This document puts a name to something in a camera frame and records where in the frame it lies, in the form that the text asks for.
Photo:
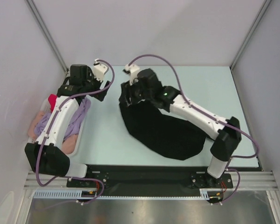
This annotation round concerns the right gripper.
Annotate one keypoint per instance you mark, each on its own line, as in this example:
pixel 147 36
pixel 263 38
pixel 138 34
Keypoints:
pixel 127 92

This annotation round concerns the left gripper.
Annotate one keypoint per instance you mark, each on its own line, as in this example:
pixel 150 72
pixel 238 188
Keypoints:
pixel 99 95

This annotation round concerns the black t shirt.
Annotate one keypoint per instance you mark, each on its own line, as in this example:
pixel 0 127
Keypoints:
pixel 168 136

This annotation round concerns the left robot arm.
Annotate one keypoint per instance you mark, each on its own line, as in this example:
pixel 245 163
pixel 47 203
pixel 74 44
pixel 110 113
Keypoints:
pixel 45 155

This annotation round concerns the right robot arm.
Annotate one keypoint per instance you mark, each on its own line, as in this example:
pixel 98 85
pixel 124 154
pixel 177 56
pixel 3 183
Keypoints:
pixel 224 132

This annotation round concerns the lilac t shirt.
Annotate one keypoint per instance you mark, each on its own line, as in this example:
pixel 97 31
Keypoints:
pixel 74 126

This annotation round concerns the red t shirt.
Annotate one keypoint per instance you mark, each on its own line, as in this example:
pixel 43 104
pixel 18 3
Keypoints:
pixel 52 101

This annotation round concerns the white laundry basket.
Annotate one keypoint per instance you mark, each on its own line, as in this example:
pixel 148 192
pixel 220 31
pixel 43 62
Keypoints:
pixel 79 137

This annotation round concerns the pink t shirt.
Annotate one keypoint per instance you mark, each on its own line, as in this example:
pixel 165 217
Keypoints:
pixel 70 145

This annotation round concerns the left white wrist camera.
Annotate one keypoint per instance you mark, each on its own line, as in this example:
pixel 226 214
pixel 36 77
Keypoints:
pixel 99 70

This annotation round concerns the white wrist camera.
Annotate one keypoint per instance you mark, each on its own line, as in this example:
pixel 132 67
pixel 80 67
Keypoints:
pixel 132 70
pixel 99 70

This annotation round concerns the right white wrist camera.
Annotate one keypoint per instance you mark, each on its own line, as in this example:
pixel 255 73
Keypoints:
pixel 132 70

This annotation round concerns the left aluminium corner post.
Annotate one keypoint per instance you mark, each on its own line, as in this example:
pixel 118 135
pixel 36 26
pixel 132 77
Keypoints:
pixel 46 33

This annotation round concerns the aluminium corner post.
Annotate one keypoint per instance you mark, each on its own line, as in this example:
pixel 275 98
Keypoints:
pixel 46 33
pixel 256 22

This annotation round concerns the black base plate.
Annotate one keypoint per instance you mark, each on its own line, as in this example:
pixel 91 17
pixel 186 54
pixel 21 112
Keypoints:
pixel 151 181

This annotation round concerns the white slotted cable duct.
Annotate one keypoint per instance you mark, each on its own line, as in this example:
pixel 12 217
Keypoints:
pixel 90 194

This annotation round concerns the right aluminium corner post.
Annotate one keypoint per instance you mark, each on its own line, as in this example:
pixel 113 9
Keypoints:
pixel 256 22

